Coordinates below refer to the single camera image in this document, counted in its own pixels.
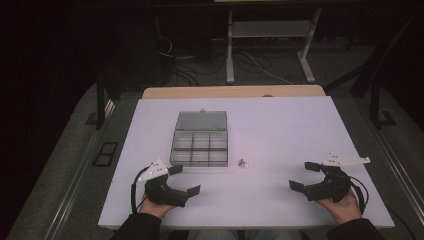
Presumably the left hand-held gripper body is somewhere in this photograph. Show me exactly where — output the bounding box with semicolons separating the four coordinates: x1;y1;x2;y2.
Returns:
137;158;189;208

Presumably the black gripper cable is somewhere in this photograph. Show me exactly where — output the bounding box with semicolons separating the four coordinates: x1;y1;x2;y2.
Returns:
349;175;418;240
130;166;150;215

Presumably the white floor cable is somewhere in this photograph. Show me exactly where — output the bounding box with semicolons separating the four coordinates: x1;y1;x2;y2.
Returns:
245;51;293;86

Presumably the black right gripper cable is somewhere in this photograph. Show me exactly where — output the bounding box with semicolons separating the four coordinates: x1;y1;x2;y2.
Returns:
349;175;418;240

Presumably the person's right hand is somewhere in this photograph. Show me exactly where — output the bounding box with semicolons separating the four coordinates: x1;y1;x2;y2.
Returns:
315;189;363;227

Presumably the clear plastic compartment box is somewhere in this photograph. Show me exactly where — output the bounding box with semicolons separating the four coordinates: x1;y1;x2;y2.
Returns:
169;109;230;168

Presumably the black metal stand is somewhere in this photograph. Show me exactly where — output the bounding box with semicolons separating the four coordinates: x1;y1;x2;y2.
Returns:
95;72;117;131
323;9;424;130

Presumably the white metal stand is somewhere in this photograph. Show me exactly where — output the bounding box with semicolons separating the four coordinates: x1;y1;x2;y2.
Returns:
225;7;323;85

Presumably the bundle of black floor cables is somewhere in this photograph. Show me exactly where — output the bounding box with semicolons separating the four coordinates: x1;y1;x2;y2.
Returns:
155;33;228;88

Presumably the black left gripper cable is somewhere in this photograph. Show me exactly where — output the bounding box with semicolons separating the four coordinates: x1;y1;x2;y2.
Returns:
130;166;150;215

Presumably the person's left hand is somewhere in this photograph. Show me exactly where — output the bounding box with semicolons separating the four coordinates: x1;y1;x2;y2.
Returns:
139;195;177;219

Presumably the aluminium floor rail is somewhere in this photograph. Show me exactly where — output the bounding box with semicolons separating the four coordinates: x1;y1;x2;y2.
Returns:
42;99;117;240
372;127;424;216

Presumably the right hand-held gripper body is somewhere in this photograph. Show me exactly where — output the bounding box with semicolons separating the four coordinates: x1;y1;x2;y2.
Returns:
302;152;371;203

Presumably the wooden table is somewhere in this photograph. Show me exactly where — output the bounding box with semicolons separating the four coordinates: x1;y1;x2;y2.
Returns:
142;84;327;100

